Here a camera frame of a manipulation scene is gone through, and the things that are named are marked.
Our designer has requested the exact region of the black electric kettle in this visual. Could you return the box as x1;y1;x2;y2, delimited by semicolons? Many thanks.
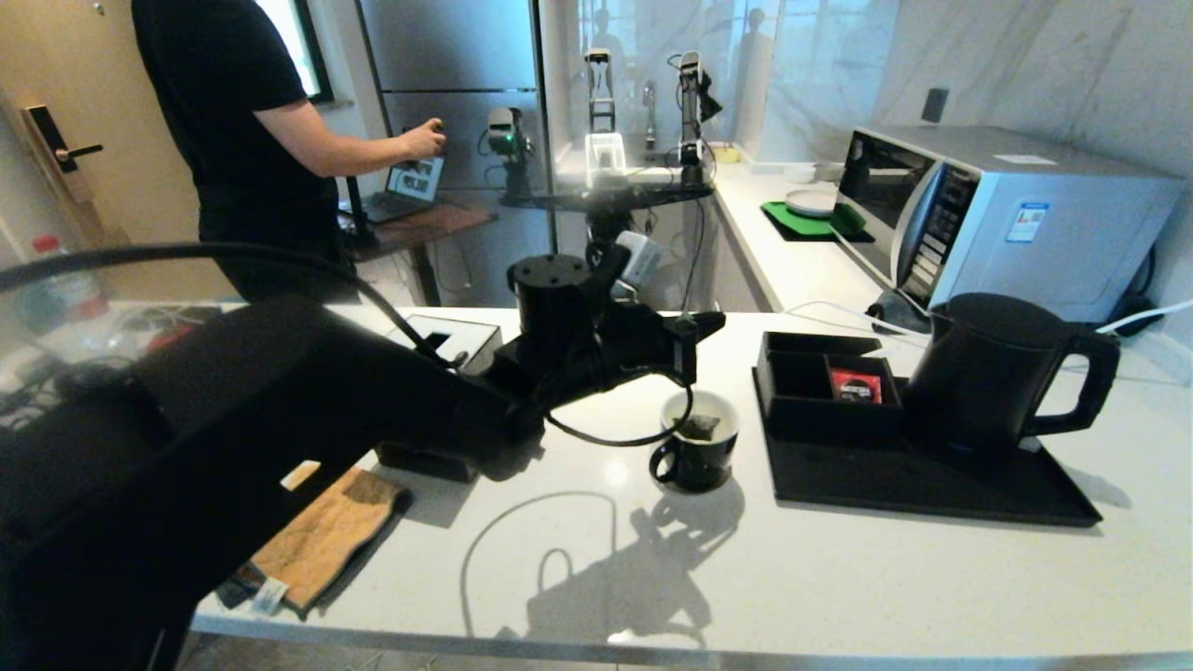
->
902;292;1124;467

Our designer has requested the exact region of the white base cabinet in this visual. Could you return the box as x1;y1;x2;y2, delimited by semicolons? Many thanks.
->
713;200;779;313

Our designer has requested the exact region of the black compartment organizer box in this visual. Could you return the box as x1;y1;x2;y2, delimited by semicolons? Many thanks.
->
755;328;910;444

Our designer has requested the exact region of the black mug white inside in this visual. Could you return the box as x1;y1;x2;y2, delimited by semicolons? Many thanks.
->
650;390;743;493

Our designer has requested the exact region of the green silicone mat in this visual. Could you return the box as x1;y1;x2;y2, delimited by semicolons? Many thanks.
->
761;201;868;245

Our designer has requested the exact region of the white plate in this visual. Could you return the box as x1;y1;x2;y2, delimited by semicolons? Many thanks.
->
785;189;840;220

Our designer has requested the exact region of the red coffee sachet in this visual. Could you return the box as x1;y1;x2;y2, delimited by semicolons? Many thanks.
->
830;366;884;404

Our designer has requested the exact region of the black teleoperation stand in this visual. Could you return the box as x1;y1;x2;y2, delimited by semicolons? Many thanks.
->
499;182;717;310

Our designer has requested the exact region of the white and black mast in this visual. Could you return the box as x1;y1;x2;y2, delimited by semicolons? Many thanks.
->
583;48;627;192

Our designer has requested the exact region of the black rectangular serving tray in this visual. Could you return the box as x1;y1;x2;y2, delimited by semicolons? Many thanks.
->
753;368;1103;529

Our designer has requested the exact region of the black tissue box white top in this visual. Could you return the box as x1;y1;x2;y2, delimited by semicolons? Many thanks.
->
376;313;504;483

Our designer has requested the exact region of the brown wooden side table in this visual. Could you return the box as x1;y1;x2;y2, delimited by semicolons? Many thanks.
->
350;200;495;264

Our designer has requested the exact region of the open laptop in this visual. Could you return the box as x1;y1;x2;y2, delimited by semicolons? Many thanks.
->
362;157;446;225

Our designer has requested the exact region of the silver microwave oven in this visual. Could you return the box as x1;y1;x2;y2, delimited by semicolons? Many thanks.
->
834;126;1186;324

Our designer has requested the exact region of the black leader control rig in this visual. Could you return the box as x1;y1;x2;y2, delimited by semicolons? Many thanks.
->
343;175;376;245

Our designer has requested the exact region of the grey steel refrigerator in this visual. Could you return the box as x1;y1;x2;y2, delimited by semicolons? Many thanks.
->
359;0;553;308

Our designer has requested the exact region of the orange microfiber cloth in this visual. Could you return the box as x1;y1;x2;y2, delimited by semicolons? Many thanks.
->
219;464;414;619

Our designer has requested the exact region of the dark framed window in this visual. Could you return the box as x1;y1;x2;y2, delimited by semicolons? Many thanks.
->
261;0;334;103

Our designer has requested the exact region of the person in black shirt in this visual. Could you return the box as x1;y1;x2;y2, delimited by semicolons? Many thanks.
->
130;0;448;304

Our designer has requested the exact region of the clear water bottle red cap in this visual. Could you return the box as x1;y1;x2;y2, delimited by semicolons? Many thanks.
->
28;235;103;313

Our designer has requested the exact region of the beige wooden door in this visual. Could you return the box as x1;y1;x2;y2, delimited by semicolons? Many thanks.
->
0;0;234;301

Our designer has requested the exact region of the black electronic door lock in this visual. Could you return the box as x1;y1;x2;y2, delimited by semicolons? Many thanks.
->
23;104;105;206

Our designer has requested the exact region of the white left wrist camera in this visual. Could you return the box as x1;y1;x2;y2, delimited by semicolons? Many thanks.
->
610;231;664;301

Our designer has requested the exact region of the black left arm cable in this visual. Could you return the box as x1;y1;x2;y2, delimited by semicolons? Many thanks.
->
0;242;695;447

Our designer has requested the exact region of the white power cable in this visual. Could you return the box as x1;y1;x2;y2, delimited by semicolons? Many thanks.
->
788;300;1193;348

